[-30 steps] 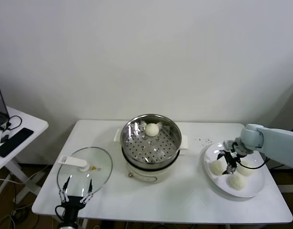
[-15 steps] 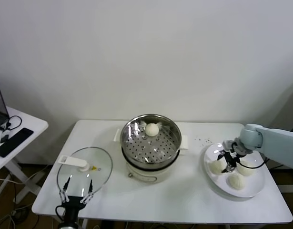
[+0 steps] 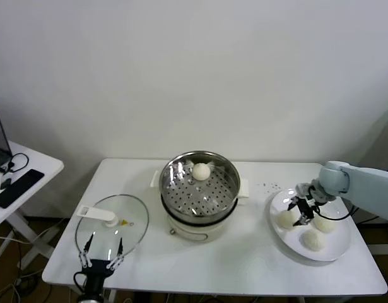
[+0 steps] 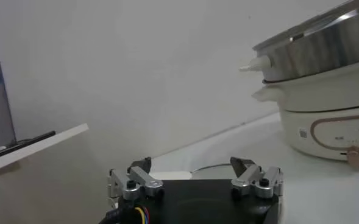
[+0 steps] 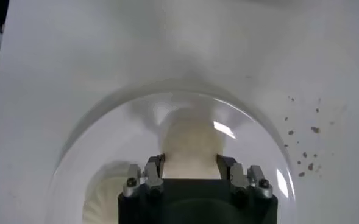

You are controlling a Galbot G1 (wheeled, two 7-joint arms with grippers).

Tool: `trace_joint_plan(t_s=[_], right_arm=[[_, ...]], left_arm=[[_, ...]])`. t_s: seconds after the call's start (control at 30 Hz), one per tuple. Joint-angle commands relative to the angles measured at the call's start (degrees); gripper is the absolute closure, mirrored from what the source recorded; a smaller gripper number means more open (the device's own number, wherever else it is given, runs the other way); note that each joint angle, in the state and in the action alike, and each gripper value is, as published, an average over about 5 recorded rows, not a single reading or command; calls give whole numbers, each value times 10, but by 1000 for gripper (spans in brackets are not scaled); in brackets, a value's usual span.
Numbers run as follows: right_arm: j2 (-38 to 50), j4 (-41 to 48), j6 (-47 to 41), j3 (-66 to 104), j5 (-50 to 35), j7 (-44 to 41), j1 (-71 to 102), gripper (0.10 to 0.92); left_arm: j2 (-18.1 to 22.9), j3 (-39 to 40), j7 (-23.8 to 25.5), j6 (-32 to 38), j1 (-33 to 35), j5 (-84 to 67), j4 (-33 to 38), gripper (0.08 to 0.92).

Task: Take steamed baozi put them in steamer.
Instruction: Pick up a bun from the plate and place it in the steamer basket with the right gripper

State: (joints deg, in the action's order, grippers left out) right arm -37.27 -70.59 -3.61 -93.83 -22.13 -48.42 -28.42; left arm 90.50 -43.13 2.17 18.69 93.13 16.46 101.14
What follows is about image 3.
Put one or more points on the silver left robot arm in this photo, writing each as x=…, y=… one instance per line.
x=91, y=298

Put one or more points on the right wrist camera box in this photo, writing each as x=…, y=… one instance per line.
x=302, y=189

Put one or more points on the small black adapter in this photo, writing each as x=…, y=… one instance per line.
x=6, y=183

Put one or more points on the perforated steel steamer basket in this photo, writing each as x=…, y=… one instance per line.
x=166, y=180

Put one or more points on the white electric pot base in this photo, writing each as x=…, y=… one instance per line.
x=193, y=232

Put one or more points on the white side table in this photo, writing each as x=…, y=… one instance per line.
x=39, y=158

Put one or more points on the white round plate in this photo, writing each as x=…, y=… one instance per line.
x=335, y=246

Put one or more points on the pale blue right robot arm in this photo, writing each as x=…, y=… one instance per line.
x=370, y=186

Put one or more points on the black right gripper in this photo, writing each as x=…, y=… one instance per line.
x=305, y=206

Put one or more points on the flat black phone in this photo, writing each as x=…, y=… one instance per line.
x=18, y=187

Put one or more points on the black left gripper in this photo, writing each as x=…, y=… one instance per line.
x=97, y=270

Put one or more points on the white steamed baozi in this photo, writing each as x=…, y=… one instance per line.
x=285, y=219
x=326, y=224
x=201, y=172
x=312, y=240

